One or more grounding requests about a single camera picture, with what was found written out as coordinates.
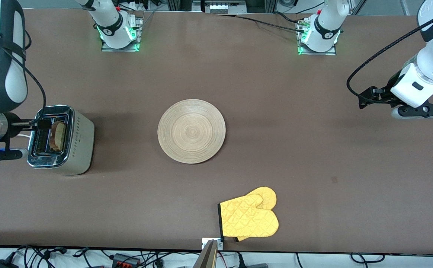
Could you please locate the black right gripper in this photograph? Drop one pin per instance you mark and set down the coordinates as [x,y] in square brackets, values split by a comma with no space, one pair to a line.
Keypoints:
[14,121]

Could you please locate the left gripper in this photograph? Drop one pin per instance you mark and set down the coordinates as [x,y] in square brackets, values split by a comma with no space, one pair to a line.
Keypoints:
[384,92]

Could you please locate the brown bread slice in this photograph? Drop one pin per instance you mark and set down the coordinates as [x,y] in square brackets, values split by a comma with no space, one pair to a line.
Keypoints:
[58,137]

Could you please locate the round wooden plate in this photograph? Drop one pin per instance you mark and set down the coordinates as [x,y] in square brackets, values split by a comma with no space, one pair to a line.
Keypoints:
[191,131]

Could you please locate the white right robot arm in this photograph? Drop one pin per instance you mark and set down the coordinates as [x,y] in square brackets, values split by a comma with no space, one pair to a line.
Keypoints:
[15,85]

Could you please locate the silver two-slot toaster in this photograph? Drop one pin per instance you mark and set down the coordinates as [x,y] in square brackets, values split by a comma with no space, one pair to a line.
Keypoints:
[79,149]

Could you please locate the black power brick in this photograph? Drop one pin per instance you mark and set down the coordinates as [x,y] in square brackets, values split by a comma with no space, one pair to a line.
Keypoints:
[2,265]

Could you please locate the black adapter with orange plugs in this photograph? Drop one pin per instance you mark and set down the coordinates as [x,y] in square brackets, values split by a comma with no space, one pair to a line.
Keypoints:
[125,259]

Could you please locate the yellow quilted oven mitt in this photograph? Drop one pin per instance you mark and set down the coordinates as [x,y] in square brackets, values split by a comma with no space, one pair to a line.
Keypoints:
[250,219]

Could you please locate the white power strip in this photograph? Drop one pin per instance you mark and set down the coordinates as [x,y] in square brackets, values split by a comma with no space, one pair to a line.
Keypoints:
[218,7]

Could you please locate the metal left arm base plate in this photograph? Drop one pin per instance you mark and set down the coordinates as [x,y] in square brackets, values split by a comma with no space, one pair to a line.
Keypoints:
[317,53]

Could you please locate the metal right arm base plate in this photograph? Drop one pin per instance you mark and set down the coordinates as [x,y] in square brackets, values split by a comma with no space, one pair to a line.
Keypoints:
[119,49]

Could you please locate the small metal edge bracket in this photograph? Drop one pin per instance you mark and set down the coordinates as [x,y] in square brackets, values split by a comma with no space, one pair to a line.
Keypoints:
[205,243]

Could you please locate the wooden camera post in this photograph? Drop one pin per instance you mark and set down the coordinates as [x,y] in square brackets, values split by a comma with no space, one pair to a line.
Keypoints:
[207,258]

